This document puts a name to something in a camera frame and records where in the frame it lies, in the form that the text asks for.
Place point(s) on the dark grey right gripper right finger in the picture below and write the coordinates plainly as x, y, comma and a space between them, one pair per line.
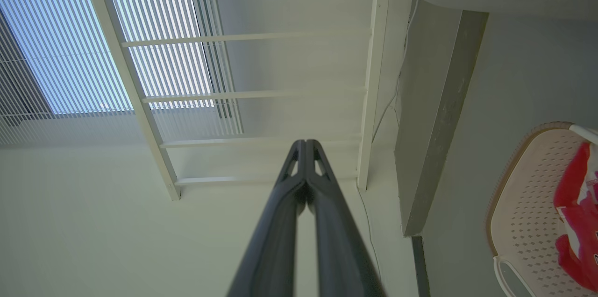
341, 250

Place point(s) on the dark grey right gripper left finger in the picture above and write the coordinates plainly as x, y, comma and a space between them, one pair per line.
273, 241

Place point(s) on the beige perforated plastic laundry basket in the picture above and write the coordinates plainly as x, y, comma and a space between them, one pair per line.
528, 222

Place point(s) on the black baseboard strip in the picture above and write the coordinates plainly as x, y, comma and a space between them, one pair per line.
420, 269

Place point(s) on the white wooden ladder rack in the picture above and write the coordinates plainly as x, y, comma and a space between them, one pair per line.
369, 101

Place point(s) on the grey concrete ledge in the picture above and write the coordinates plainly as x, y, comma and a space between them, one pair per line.
430, 101

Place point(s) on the red basketball jersey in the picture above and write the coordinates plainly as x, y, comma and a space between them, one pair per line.
567, 185

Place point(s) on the white window blinds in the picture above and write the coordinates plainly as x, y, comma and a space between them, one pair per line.
46, 31

